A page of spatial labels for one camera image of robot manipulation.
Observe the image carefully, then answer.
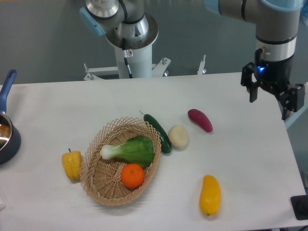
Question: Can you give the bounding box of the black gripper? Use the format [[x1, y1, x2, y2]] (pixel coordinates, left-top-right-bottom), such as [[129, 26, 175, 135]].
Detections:
[[241, 48, 305, 120]]

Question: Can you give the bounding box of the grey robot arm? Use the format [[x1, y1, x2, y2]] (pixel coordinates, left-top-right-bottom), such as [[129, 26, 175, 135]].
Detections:
[[79, 0, 305, 119]]

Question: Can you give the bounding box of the yellow mango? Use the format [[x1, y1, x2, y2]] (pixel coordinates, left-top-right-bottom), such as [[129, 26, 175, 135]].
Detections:
[[199, 175, 221, 216]]

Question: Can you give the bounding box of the purple sweet potato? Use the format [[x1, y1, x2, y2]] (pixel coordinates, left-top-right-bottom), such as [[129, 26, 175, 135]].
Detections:
[[188, 109, 213, 133]]

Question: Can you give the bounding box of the white round bun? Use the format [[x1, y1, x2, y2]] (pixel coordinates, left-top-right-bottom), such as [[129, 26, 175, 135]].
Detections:
[[168, 125, 189, 148]]

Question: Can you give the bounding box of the green cucumber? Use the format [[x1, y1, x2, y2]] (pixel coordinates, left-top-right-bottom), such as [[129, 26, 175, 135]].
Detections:
[[140, 111, 172, 154]]

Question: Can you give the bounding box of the black device at edge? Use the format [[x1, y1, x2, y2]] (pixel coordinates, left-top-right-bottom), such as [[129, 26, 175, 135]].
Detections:
[[290, 195, 308, 220]]

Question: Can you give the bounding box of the green bok choy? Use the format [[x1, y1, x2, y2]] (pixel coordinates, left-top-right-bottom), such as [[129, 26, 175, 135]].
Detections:
[[100, 136, 154, 168]]

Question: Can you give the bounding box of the orange fruit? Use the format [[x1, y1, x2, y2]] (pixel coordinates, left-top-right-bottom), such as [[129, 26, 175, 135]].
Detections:
[[120, 164, 145, 188]]

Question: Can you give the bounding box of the woven wicker basket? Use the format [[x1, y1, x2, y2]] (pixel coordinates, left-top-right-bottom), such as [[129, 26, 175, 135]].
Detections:
[[80, 117, 161, 205]]

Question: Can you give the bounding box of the yellow bell pepper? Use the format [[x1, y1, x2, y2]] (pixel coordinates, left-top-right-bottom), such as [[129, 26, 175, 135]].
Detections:
[[62, 148, 82, 181]]

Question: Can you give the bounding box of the blue saucepan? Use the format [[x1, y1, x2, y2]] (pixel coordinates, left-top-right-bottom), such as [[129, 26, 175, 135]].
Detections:
[[0, 69, 21, 165]]

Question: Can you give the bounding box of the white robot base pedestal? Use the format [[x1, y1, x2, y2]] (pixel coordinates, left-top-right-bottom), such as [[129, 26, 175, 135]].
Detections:
[[106, 13, 159, 79]]

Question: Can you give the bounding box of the black cable on pedestal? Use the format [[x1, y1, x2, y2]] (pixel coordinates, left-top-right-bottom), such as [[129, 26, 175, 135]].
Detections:
[[121, 38, 134, 79]]

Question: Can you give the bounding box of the white metal mounting frame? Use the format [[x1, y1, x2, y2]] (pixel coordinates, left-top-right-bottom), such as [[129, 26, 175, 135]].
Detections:
[[84, 54, 207, 80]]

